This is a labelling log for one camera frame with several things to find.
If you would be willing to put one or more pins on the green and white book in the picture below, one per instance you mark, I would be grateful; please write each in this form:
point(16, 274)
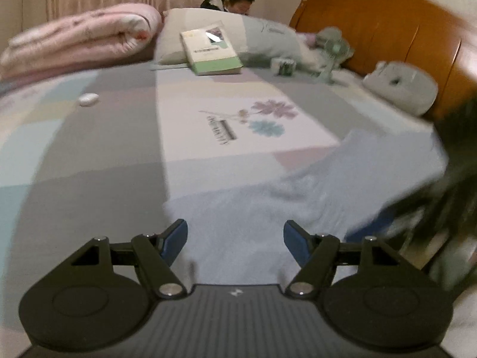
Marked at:
point(210, 52)

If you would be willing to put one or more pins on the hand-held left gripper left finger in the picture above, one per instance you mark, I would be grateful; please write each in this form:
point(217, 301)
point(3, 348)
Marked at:
point(175, 238)

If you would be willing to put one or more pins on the bed with patchwork sheet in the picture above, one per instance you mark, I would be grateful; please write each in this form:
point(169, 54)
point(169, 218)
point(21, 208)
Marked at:
point(111, 156)

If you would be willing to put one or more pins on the green handheld fan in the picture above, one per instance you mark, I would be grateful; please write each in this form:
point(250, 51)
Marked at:
point(333, 46)

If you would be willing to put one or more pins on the wooden headboard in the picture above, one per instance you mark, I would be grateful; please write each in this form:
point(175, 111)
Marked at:
point(391, 26)

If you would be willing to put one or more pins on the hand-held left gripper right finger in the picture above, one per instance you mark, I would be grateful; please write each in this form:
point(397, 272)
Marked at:
point(296, 240)

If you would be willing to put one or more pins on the grey plush cushion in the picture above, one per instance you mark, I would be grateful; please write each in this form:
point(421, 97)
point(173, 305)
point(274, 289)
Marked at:
point(402, 89)

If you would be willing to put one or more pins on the white earbud case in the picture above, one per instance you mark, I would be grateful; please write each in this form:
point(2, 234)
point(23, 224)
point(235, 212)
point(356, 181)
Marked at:
point(88, 99)

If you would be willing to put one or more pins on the large striped pillow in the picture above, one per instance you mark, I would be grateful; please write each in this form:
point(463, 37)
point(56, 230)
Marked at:
point(268, 33)

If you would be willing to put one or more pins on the small pillow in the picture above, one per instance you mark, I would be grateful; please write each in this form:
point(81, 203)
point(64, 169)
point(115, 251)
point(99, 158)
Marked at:
point(309, 39)

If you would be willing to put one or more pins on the light blue sweatpants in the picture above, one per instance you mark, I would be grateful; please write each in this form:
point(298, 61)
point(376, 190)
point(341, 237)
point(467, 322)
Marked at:
point(261, 209)

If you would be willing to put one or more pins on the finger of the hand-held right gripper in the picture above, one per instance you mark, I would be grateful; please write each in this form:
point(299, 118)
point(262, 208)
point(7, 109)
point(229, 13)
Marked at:
point(369, 227)

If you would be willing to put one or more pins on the pink folded quilt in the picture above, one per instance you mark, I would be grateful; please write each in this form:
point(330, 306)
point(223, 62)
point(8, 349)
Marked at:
point(82, 37)

